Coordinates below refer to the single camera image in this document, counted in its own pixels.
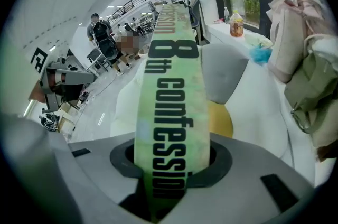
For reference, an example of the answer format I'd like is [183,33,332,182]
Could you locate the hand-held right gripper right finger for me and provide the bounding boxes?
[163,133,315,224]

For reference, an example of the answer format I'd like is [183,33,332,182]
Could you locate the blue fluffy item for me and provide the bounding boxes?
[249,45,273,63]

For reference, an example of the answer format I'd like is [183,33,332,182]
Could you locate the cardboard box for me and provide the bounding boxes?
[55,101,83,136]

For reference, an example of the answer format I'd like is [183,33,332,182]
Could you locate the yellow cushion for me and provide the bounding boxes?
[207,100,235,139]

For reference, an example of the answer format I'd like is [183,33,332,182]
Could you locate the light green cloth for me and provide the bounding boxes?
[244,33,274,49]

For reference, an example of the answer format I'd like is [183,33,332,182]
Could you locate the olive green backpack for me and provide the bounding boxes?
[284,34,338,148]

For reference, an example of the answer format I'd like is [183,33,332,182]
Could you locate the floor cable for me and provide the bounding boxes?
[88,71,120,104]

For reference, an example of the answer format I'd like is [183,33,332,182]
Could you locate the large orange drink bottle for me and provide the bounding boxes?
[229,9,245,38]

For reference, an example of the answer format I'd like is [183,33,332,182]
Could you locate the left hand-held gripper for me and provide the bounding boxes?
[30,46,97,113]

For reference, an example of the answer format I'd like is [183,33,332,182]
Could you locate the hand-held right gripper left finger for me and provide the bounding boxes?
[0,114,149,224]

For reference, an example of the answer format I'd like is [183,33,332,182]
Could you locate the green book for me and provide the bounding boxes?
[133,3,212,224]

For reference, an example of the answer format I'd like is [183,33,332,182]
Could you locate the window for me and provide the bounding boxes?
[215,0,306,29]

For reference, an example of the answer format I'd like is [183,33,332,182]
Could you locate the beige pink bag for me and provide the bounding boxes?
[266,0,312,84]

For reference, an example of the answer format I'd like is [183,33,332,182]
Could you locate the metal frame table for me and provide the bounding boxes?
[86,49,111,76]

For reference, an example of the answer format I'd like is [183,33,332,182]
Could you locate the black office chair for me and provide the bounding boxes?
[97,37,119,60]

